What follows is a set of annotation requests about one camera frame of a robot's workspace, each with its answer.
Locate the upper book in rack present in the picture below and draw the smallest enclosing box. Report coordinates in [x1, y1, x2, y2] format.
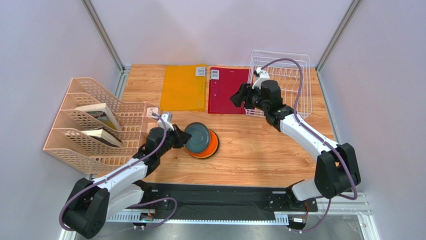
[75, 103, 122, 131]

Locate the lower book in rack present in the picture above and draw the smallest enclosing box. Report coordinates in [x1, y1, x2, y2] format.
[81, 128, 123, 148]

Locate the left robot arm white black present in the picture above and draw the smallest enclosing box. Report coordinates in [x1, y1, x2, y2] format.
[59, 124, 192, 239]

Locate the dark grey plate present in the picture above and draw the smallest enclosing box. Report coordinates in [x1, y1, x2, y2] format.
[184, 122, 211, 154]

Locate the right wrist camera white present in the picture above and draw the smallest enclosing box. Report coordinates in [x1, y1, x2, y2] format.
[252, 67, 271, 89]

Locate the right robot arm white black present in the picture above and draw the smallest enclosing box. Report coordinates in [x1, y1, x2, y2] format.
[230, 80, 361, 204]

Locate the small white box in organizer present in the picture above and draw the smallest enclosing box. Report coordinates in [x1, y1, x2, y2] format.
[146, 107, 159, 118]

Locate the pink magazine file rack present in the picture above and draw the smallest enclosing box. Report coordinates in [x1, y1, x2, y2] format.
[43, 77, 145, 174]

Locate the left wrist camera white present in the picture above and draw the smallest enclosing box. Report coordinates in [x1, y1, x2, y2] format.
[152, 112, 175, 131]

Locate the book in rack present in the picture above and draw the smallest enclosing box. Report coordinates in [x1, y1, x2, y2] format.
[81, 128, 123, 148]
[75, 103, 122, 131]

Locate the orange file folder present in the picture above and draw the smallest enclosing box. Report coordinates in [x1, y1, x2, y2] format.
[160, 64, 207, 111]

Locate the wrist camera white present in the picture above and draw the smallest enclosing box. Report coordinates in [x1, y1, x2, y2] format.
[252, 67, 271, 89]
[152, 112, 175, 131]

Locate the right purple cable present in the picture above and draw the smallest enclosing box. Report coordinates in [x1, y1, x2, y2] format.
[258, 57, 359, 233]

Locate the red file folder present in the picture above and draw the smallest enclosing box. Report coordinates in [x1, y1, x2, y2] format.
[207, 67, 249, 115]

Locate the black base mat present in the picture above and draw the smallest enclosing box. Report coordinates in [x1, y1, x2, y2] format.
[135, 180, 318, 221]

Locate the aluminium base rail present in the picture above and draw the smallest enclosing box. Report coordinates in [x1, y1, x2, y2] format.
[60, 181, 379, 240]

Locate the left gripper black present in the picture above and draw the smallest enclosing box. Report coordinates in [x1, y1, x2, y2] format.
[157, 123, 192, 157]

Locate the orange plate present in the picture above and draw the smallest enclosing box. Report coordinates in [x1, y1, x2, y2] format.
[185, 125, 220, 159]

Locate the white wire dish rack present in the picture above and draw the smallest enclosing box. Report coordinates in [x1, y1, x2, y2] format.
[247, 50, 313, 119]

